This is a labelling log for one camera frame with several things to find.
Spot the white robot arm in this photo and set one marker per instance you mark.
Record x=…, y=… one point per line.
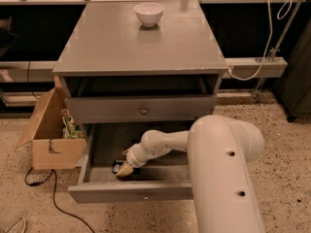
x=218, y=149

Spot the white mesh shoe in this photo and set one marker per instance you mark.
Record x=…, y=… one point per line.
x=18, y=226

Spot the grey wooden drawer cabinet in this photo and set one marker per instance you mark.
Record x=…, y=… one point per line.
x=113, y=55

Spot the open grey middle drawer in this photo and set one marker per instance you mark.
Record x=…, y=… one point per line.
x=164, y=178

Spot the closed grey upper drawer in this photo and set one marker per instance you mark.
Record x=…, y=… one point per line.
x=140, y=108

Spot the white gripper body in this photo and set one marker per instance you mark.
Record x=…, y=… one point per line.
x=133, y=160

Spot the green snack bag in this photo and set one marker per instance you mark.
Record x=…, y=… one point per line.
x=71, y=129

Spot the open cardboard box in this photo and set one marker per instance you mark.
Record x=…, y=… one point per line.
x=44, y=130

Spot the white ceramic bowl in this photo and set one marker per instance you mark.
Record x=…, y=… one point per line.
x=149, y=13

